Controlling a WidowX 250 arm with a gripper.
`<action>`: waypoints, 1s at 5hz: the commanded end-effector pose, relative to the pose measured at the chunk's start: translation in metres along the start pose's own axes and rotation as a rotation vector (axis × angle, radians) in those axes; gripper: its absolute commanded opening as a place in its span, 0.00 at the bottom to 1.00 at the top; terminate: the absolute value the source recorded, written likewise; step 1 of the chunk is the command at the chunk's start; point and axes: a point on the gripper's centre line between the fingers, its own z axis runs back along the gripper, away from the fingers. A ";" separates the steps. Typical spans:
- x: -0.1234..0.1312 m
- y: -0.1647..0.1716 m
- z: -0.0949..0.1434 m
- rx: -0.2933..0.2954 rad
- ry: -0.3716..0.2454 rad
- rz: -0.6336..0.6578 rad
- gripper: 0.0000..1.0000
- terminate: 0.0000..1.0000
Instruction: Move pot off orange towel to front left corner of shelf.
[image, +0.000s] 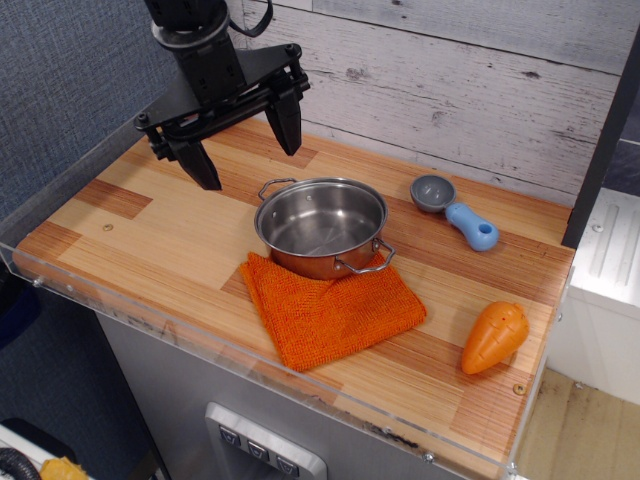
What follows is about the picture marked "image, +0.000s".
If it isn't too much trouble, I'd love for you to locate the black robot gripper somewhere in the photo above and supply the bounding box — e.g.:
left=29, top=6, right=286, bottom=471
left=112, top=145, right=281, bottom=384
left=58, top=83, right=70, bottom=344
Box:
left=134, top=27, right=310, bottom=191

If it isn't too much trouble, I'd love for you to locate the stainless steel pot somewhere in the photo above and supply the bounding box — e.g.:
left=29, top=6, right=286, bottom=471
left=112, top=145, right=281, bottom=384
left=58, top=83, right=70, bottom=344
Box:
left=254, top=177, right=396, bottom=280

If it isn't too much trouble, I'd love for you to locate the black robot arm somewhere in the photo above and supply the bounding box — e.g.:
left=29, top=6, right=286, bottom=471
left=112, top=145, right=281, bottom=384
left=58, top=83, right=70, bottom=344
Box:
left=134, top=1, right=310, bottom=190

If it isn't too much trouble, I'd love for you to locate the orange folded towel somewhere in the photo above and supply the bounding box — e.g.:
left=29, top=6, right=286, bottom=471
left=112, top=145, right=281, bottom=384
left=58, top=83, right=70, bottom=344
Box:
left=239, top=252, right=427, bottom=372

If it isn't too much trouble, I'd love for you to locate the clear acrylic shelf guard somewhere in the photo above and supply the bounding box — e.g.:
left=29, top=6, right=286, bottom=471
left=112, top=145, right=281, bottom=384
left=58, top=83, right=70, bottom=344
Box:
left=1, top=120, right=574, bottom=479

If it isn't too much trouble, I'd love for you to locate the blue grey toy scoop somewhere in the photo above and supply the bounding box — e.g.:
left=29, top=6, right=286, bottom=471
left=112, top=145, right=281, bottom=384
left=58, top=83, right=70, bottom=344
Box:
left=409, top=174, right=500, bottom=252

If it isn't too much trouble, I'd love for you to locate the silver toy fridge cabinet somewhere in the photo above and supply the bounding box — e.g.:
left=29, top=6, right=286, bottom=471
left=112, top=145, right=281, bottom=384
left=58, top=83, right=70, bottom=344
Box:
left=99, top=316, right=510, bottom=479

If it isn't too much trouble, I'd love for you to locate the silver dispenser button panel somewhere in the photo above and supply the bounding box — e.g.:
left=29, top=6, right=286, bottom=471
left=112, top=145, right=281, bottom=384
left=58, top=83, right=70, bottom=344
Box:
left=205, top=402, right=328, bottom=479

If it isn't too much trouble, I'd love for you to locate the orange plastic toy carrot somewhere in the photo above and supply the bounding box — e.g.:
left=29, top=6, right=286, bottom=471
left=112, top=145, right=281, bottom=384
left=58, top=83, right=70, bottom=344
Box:
left=461, top=301, right=530, bottom=375

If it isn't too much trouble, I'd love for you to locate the yellow object bottom left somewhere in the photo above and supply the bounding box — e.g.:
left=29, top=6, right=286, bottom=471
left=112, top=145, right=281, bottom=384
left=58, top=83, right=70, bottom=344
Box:
left=39, top=457, right=90, bottom=480

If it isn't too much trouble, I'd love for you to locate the white appliance at right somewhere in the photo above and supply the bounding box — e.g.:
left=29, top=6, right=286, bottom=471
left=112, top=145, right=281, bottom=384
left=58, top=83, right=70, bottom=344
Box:
left=547, top=188, right=639, bottom=404

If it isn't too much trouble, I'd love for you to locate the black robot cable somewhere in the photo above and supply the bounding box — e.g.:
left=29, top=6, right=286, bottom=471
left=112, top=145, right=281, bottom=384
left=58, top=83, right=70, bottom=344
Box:
left=227, top=0, right=275, bottom=39

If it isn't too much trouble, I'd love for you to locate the dark grey right post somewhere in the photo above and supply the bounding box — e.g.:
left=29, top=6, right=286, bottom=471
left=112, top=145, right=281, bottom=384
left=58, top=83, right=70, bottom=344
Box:
left=561, top=31, right=639, bottom=249

